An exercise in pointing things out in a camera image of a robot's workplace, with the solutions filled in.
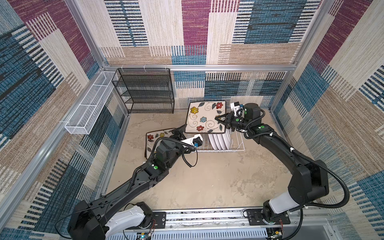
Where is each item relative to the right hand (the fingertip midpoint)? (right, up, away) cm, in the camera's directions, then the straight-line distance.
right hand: (215, 119), depth 78 cm
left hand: (-14, -4, -7) cm, 16 cm away
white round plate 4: (+8, -11, +11) cm, 17 cm away
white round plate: (-1, -12, +7) cm, 14 cm away
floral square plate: (-8, +1, +3) cm, 8 cm away
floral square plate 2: (-39, -11, +24) cm, 48 cm away
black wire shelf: (-46, +22, +32) cm, 61 cm away
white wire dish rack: (+12, -13, +14) cm, 22 cm away
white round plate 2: (+2, -12, +7) cm, 14 cm away
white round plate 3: (+5, -12, +8) cm, 15 cm away
